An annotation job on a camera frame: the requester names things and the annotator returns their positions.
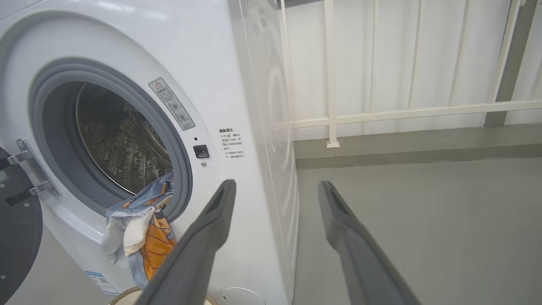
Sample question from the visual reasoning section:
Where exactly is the blue energy label sticker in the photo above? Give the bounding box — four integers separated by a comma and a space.
85, 271, 120, 296

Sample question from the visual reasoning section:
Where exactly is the white front-load washing machine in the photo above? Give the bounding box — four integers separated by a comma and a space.
0, 0, 301, 305

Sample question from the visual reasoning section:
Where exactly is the grey metal post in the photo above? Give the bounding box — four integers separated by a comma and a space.
485, 0, 538, 128

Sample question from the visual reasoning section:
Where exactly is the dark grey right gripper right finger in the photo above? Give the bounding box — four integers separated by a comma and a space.
318, 180, 422, 305

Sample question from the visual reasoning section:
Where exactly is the blue garment with orange print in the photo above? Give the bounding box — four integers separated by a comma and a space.
105, 172, 177, 289

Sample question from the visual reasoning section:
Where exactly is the cream perforated laundry basket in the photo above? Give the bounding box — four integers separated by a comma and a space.
108, 286, 218, 305

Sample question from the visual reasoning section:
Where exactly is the silver metal door hinge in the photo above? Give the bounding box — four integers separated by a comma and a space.
6, 138, 62, 197

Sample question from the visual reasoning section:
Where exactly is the round white filter cover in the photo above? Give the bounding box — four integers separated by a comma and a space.
220, 287, 266, 305

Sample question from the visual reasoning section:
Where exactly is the grey warning sticker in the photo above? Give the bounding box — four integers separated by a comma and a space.
148, 78, 196, 131

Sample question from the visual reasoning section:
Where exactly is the stainless steel washer drum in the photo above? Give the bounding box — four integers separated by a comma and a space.
75, 83, 174, 195

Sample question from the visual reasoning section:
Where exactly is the cream white cloth garment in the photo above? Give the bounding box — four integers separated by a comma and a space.
102, 208, 155, 268

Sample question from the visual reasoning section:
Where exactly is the grey rubber door gasket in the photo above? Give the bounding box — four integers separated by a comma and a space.
29, 64, 193, 223

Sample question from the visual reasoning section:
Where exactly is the black round glass washer door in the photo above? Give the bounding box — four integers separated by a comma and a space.
0, 146, 44, 305

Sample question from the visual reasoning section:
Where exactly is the white metal railing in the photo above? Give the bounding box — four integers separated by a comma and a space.
275, 0, 542, 149

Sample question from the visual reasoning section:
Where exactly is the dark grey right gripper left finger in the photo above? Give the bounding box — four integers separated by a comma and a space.
135, 179, 237, 305

